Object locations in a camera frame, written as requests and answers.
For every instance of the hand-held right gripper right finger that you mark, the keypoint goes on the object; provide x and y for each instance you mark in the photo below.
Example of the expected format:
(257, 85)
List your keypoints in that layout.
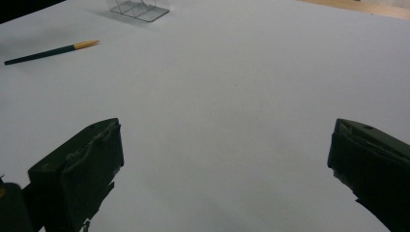
(377, 167)

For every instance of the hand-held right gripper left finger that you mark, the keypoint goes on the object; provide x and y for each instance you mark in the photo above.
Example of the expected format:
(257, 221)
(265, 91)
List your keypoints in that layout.
(80, 174)

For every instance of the clear acrylic pen holder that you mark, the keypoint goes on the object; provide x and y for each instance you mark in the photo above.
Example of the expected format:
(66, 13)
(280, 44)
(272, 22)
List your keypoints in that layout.
(141, 12)

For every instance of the white table cover sheet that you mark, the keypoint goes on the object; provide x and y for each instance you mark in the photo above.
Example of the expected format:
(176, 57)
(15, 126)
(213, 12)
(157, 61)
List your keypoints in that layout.
(219, 96)

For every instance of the wooden table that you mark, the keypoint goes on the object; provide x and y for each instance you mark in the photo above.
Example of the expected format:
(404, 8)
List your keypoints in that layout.
(370, 8)

